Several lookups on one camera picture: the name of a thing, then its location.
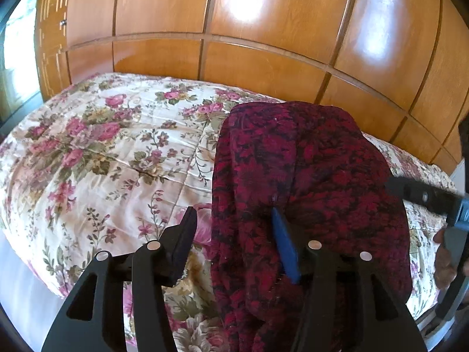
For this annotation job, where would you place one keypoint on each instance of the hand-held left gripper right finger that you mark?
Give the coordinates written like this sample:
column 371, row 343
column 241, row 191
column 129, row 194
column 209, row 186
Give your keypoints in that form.
column 287, row 249

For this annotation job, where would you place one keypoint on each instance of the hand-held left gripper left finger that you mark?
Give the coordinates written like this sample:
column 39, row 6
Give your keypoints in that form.
column 183, row 244

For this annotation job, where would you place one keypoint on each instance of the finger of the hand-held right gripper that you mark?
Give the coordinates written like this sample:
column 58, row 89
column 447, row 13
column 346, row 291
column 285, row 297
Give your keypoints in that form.
column 417, row 190

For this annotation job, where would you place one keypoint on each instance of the dark red knit sweater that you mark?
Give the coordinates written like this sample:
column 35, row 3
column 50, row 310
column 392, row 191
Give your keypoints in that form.
column 311, row 161

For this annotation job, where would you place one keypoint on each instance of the person's right hand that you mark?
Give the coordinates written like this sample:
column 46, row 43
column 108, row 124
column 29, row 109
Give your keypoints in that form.
column 445, row 264

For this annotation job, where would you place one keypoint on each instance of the floral bedspread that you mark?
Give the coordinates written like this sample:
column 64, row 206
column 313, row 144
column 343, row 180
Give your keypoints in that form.
column 110, row 154

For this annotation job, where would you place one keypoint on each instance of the wooden wardrobe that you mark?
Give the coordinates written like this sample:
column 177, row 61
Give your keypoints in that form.
column 256, row 66

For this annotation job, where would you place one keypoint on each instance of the window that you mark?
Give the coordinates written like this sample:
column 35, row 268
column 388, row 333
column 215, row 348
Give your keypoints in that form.
column 18, row 62

